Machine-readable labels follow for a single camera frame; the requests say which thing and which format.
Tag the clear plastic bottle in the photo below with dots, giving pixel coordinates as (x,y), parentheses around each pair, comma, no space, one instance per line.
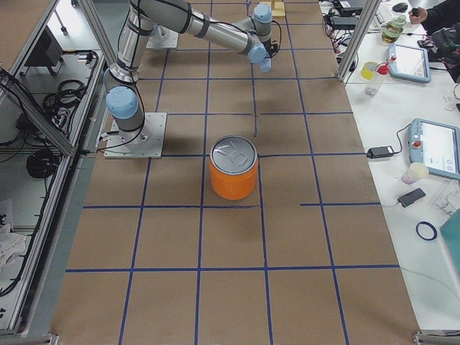
(374,84)

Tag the teach pendant tablet far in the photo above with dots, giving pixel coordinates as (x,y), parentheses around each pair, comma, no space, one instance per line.
(409,63)

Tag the light wooden board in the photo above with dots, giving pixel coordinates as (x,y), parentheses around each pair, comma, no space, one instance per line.
(277,8)

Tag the teach pendant tablet near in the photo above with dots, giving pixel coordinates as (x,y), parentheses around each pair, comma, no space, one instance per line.
(436,146)

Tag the black power adapter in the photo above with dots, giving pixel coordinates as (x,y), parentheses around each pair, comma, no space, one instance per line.
(380,152)

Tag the teal box corner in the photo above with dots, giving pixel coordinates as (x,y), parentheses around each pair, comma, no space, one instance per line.
(451,236)

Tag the silver robot arm, blue joints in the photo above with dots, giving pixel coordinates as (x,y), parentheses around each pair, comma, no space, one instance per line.
(251,37)

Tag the person's hand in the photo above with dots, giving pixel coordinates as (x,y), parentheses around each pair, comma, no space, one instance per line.
(418,15)

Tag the aluminium frame post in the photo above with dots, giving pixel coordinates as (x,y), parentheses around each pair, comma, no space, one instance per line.
(368,12)

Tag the teach pendant tablet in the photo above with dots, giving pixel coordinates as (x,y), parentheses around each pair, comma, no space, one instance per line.
(409,63)
(436,146)

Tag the black smartphone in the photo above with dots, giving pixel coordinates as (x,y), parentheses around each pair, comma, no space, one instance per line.
(409,198)

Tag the red-capped small bottle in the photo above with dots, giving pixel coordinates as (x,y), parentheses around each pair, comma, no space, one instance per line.
(382,68)

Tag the green glass jar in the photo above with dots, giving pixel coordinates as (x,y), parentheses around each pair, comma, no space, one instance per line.
(393,29)

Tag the white paper cup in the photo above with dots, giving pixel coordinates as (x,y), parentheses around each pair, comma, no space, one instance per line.
(415,172)

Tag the yellow tape roll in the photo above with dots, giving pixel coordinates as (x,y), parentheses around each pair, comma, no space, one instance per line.
(368,70)

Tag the light blue cup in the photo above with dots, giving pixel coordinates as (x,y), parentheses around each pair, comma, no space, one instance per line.
(265,65)

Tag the orange canister with grey lid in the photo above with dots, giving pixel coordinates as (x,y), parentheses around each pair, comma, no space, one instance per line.
(233,167)

